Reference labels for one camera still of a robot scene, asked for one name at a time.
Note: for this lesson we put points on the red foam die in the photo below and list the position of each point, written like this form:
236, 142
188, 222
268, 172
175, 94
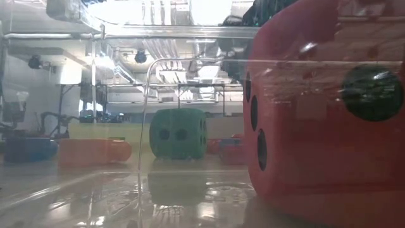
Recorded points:
316, 142

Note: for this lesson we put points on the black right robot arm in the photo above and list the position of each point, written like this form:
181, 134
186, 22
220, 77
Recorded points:
269, 12

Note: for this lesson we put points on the white plastic bin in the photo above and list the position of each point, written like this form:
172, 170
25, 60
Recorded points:
224, 126

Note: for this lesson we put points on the pink long toy block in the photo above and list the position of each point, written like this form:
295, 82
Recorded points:
239, 136

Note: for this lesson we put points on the teal small cube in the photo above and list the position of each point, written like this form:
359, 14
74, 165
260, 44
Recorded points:
230, 142

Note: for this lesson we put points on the pink stepped toy block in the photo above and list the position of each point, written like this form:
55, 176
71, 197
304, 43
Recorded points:
213, 146

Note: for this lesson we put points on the pink small cube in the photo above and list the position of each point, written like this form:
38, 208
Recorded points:
234, 155

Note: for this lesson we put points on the black ceiling spotlight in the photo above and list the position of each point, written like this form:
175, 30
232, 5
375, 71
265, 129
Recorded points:
140, 57
34, 62

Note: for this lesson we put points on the green foam die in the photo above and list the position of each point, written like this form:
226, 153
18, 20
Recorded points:
190, 149

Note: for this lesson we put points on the yellow translucent plastic bin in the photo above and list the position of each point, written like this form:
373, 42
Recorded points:
95, 130

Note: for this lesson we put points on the orange arrow-shaped block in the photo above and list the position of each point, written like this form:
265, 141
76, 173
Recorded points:
95, 151

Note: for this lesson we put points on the clear plastic container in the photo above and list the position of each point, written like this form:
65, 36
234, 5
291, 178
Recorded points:
126, 196

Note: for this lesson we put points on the background robot station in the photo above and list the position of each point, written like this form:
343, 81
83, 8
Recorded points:
53, 122

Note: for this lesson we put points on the blue bowl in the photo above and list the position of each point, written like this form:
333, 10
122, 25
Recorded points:
30, 149

